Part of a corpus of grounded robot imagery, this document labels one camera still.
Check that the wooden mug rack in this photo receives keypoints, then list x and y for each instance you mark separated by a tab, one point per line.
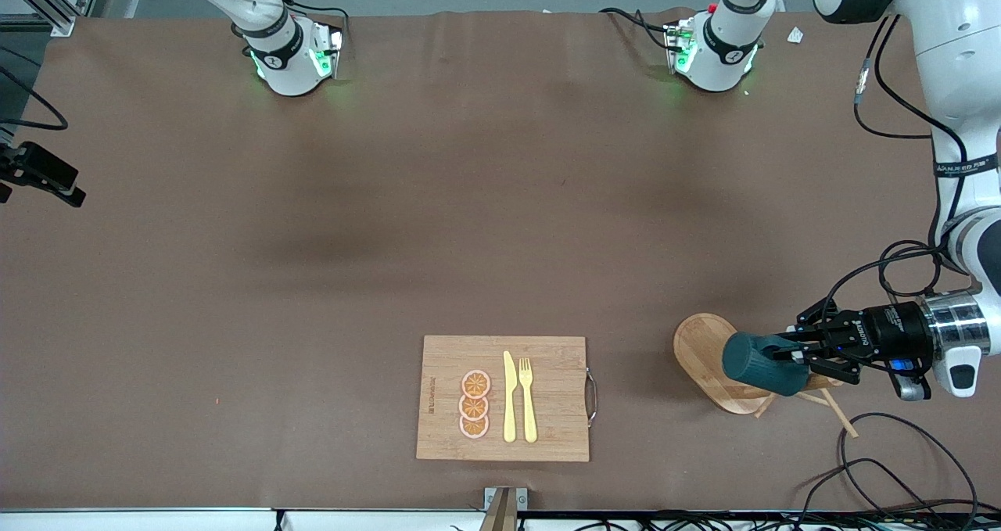
700	351

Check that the dark teal mug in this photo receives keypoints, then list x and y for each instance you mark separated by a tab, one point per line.
755	367

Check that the bamboo cutting board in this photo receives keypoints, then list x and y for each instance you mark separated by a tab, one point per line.
555	390

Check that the yellow plastic knife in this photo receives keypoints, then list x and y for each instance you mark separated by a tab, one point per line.
509	406

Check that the yellow plastic fork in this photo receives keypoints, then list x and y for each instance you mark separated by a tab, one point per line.
529	414

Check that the white paper scrap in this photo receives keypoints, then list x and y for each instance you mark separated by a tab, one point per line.
795	36

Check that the toy orange slice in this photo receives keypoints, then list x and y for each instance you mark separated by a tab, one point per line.
476	384

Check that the brown angled bar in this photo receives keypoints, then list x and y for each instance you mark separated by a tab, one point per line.
500	515

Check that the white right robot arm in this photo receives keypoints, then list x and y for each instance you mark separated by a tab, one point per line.
285	54

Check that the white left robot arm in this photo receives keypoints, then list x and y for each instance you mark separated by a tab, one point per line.
958	62

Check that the aluminium frame extrusion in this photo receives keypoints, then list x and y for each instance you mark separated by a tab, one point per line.
62	24

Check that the grey metal mounting bracket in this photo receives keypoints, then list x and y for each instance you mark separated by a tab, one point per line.
522	498

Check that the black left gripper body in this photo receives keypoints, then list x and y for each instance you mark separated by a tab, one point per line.
889	333

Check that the white table edge rail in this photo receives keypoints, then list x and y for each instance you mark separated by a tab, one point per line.
156	522

